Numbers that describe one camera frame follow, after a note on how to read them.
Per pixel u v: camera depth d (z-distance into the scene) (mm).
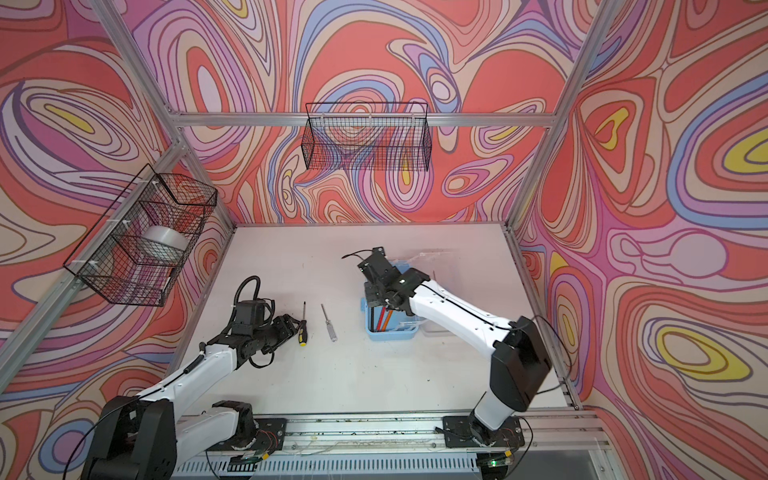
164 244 701
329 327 911
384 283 603
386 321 933
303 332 885
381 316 941
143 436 405
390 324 926
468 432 734
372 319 933
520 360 424
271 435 728
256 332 683
